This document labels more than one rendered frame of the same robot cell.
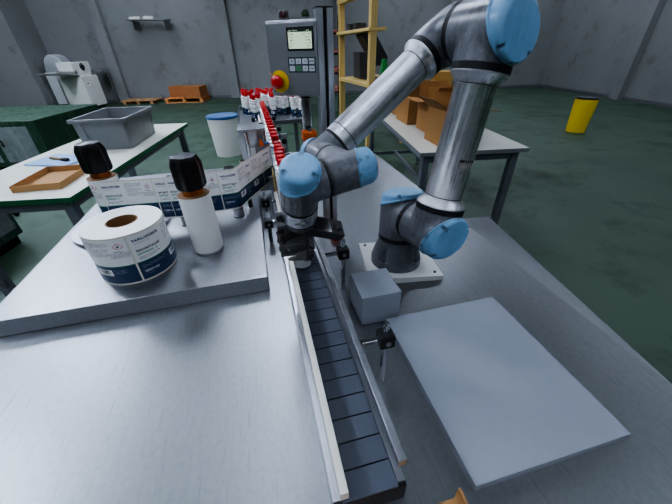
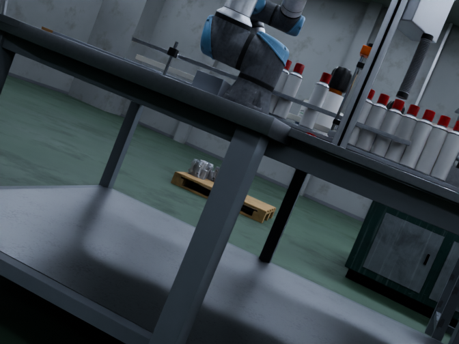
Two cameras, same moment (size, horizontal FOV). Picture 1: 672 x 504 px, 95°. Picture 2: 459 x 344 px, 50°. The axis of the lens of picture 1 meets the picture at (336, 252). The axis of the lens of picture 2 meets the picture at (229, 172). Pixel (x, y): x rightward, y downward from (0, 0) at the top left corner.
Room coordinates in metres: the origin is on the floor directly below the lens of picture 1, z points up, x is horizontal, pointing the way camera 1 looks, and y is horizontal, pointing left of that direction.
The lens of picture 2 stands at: (1.51, -1.53, 0.77)
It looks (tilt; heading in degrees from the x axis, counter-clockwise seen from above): 4 degrees down; 117
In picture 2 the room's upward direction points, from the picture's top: 22 degrees clockwise
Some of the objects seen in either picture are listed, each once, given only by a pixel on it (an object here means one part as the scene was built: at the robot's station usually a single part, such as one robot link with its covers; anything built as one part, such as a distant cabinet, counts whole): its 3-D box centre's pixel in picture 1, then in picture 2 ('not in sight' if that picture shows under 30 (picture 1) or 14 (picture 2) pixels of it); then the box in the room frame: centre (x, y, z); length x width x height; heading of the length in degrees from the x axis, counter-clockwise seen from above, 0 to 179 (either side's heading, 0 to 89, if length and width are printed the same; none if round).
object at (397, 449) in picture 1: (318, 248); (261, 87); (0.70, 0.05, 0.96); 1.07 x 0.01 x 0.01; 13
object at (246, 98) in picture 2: (396, 246); (250, 95); (0.80, -0.19, 0.89); 0.15 x 0.15 x 0.10
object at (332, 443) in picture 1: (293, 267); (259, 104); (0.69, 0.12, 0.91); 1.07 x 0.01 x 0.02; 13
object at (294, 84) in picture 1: (300, 59); (422, 3); (1.10, 0.09, 1.38); 0.17 x 0.10 x 0.19; 68
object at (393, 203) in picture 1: (402, 211); (263, 59); (0.80, -0.19, 1.01); 0.13 x 0.12 x 0.14; 25
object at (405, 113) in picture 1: (416, 100); not in sight; (3.27, -0.81, 0.97); 0.45 x 0.44 x 0.37; 97
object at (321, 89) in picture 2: not in sight; (315, 101); (0.88, 0.12, 0.98); 0.05 x 0.05 x 0.20
